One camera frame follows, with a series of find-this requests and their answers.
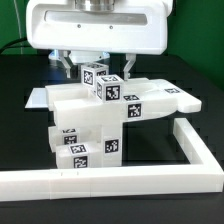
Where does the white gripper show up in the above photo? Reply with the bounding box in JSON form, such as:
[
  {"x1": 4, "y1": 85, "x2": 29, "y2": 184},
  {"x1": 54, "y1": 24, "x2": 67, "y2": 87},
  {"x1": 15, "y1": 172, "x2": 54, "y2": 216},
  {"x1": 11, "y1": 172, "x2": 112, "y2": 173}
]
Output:
[{"x1": 26, "y1": 0, "x2": 174, "y2": 80}]

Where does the white tagged cube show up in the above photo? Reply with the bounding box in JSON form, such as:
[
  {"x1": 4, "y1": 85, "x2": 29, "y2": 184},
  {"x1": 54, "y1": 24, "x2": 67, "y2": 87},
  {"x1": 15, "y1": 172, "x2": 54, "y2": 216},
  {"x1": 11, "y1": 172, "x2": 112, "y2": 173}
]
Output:
[
  {"x1": 81, "y1": 62, "x2": 109, "y2": 87},
  {"x1": 96, "y1": 74, "x2": 124, "y2": 103}
]

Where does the white chair seat part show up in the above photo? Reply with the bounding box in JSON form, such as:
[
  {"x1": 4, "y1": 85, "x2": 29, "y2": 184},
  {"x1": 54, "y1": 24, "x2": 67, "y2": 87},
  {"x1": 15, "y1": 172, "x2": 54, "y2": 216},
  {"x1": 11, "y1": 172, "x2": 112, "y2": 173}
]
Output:
[{"x1": 79, "y1": 123, "x2": 122, "y2": 168}]

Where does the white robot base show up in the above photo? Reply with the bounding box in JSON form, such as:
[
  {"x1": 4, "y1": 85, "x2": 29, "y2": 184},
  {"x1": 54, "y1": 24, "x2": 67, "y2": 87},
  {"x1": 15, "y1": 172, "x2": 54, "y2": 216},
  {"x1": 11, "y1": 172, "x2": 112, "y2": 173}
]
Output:
[{"x1": 48, "y1": 50, "x2": 110, "y2": 69}]

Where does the white tag sheet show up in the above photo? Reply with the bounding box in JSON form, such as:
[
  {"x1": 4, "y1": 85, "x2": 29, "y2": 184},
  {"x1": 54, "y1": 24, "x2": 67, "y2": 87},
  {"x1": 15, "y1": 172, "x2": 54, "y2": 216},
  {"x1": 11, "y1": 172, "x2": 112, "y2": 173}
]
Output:
[{"x1": 25, "y1": 88, "x2": 48, "y2": 109}]

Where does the black cable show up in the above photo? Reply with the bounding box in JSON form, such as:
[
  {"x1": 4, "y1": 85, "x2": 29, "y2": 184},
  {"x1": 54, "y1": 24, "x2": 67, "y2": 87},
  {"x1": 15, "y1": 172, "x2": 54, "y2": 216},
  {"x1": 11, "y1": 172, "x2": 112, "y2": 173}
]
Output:
[{"x1": 0, "y1": 36, "x2": 29, "y2": 56}]

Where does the white U-shaped frame fence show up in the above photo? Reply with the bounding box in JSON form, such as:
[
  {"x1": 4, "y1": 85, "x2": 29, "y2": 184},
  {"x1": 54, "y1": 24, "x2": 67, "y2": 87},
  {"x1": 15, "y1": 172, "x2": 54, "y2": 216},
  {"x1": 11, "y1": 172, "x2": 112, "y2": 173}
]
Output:
[{"x1": 0, "y1": 118, "x2": 224, "y2": 202}]

